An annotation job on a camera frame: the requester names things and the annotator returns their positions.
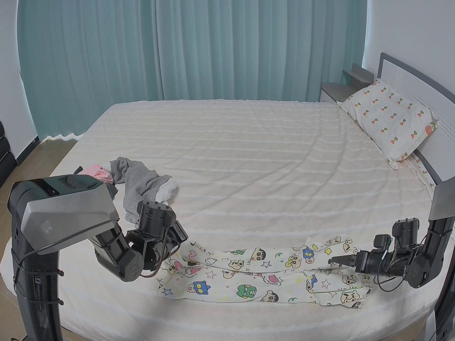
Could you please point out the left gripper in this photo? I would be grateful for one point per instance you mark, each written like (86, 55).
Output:
(174, 240)

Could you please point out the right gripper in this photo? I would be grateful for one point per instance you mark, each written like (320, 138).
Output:
(368, 261)

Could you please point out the white printed pyjama top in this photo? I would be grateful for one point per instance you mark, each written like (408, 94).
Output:
(248, 272)

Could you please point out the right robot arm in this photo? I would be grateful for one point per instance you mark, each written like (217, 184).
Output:
(423, 261)

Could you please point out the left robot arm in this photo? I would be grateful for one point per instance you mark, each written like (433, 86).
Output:
(71, 211)

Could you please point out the grey garment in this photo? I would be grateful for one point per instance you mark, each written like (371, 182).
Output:
(142, 183)

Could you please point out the black garment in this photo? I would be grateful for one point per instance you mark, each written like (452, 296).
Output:
(112, 190)

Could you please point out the bed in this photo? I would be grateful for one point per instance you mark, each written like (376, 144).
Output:
(248, 147)

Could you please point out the pink garment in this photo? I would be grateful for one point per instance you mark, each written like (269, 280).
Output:
(96, 171)

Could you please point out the white printed pillow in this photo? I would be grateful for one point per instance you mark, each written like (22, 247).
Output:
(387, 119)

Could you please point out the grey bedside table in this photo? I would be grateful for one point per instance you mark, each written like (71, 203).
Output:
(337, 89)

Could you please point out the blue-green curtain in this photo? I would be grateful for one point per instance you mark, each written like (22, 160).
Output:
(177, 48)

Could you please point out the dark grey chest of drawers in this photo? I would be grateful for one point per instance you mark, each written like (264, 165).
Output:
(5, 155)

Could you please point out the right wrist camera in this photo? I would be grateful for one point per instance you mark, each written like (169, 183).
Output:
(382, 243)

